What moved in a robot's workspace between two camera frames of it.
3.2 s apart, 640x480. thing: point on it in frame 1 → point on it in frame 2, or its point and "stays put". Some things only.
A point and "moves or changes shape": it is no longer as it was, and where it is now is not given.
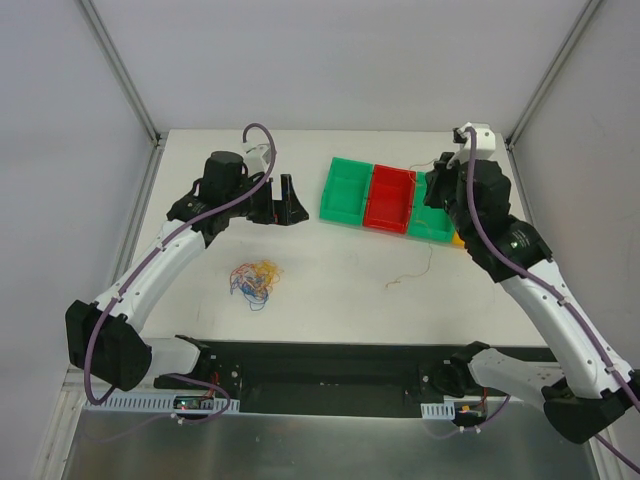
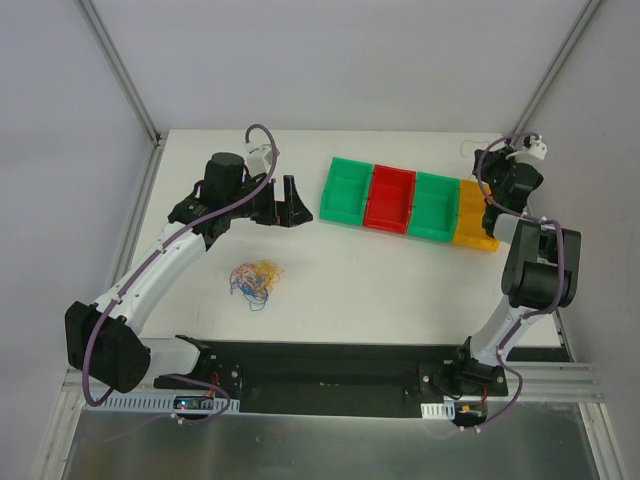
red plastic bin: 390,198 stays put
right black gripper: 437,182 → 489,220
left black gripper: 273,201 stays put
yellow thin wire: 431,263 moves or changes shape
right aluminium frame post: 550,73 stays put
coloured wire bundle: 255,281 stays put
